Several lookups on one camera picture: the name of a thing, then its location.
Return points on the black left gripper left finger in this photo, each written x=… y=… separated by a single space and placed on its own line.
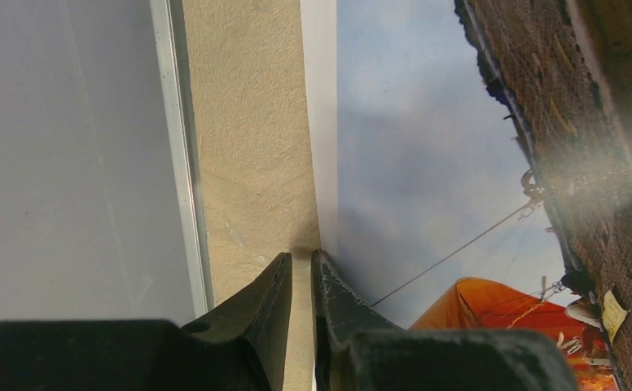
x=239 y=345

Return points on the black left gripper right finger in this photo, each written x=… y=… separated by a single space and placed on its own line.
x=356 y=348

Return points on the hot air balloon photo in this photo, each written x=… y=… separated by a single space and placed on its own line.
x=475 y=138

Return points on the aluminium table edge rail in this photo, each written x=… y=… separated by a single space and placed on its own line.
x=175 y=76

